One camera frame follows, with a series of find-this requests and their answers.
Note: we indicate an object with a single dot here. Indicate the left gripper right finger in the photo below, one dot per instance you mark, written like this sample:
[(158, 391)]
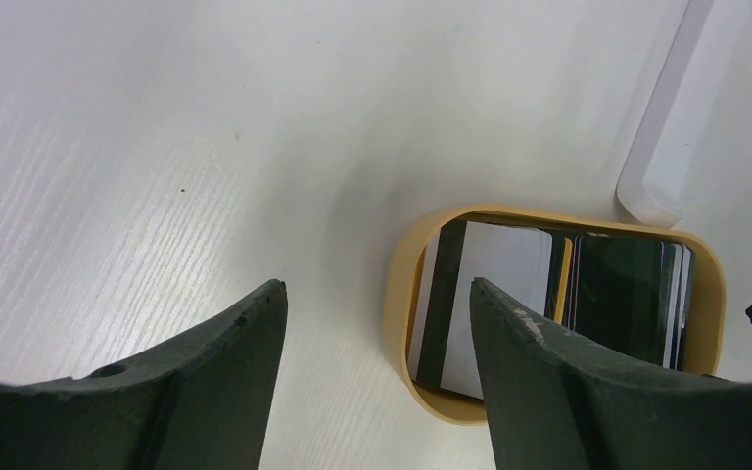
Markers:
[(558, 400)]

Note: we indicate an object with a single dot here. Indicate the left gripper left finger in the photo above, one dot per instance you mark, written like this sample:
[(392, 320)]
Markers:
[(199, 400)]

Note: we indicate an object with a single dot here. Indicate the white clothes rack frame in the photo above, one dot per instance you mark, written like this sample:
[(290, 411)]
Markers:
[(695, 132)]

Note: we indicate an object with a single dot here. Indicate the yellow oval card tray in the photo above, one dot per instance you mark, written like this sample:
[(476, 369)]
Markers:
[(705, 325)]

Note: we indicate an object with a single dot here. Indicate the stack of credit cards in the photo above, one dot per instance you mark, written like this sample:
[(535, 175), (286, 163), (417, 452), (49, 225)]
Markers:
[(629, 294)]

